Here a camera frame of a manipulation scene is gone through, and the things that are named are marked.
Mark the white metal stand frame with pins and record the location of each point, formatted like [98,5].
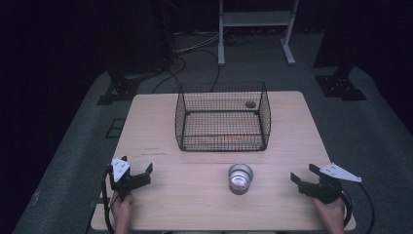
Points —
[256,19]

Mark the black stand base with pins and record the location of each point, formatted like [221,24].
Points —
[341,86]
[121,87]

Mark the silver metal cup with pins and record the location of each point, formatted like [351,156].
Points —
[240,179]

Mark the person's left hand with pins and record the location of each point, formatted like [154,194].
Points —
[122,209]

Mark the person's right hand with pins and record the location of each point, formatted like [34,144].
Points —
[332,214]

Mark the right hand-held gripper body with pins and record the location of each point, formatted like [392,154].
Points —
[324,190]

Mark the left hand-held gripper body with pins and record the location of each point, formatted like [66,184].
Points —
[120,170]

